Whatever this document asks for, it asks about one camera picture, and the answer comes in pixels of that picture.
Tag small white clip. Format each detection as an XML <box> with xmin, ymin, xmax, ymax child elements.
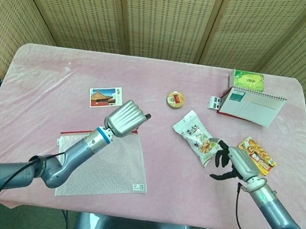
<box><xmin>207</xmin><ymin>95</ymin><xmax>224</xmax><ymax>111</ymax></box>

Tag bamboo folding screen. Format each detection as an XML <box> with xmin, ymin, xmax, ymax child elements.
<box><xmin>0</xmin><ymin>0</ymin><xmax>306</xmax><ymax>166</ymax></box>

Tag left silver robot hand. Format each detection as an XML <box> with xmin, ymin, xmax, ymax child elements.
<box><xmin>103</xmin><ymin>97</ymin><xmax>153</xmax><ymax>142</ymax></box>

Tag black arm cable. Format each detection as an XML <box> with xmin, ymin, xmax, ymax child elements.
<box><xmin>0</xmin><ymin>145</ymin><xmax>66</xmax><ymax>229</ymax></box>
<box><xmin>232</xmin><ymin>182</ymin><xmax>289</xmax><ymax>229</ymax></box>

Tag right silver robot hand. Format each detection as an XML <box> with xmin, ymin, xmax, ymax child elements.
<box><xmin>203</xmin><ymin>136</ymin><xmax>272</xmax><ymax>187</ymax></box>

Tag round gold tin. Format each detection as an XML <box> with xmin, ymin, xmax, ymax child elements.
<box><xmin>165</xmin><ymin>90</ymin><xmax>187</xmax><ymax>110</ymax></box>

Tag yellow snack box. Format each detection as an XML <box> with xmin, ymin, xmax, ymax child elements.
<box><xmin>234</xmin><ymin>135</ymin><xmax>280</xmax><ymax>177</ymax></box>

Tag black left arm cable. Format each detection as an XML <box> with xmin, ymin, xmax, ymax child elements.
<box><xmin>0</xmin><ymin>145</ymin><xmax>66</xmax><ymax>229</ymax></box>

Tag red spiral desk calendar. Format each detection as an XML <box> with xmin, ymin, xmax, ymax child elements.
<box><xmin>215</xmin><ymin>85</ymin><xmax>288</xmax><ymax>130</ymax></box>

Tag green tissue pack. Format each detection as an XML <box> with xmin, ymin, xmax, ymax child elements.
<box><xmin>227</xmin><ymin>68</ymin><xmax>266</xmax><ymax>92</ymax></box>

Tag palace photo postcard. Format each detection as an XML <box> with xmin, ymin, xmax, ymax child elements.
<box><xmin>87</xmin><ymin>84</ymin><xmax>125</xmax><ymax>112</ymax></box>

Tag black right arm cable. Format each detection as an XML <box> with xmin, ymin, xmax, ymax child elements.
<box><xmin>232</xmin><ymin>182</ymin><xmax>289</xmax><ymax>229</ymax></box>

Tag white nut snack bag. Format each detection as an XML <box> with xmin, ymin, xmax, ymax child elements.
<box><xmin>168</xmin><ymin>108</ymin><xmax>227</xmax><ymax>170</ymax></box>

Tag blue floor cable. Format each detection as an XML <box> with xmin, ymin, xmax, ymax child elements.
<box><xmin>59</xmin><ymin>210</ymin><xmax>72</xmax><ymax>229</ymax></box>

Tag clear zipper pouch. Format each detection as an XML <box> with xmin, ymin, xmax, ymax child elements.
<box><xmin>51</xmin><ymin>120</ymin><xmax>154</xmax><ymax>207</ymax></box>

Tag pink tablecloth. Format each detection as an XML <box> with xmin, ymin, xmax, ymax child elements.
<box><xmin>0</xmin><ymin>39</ymin><xmax>306</xmax><ymax>229</ymax></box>

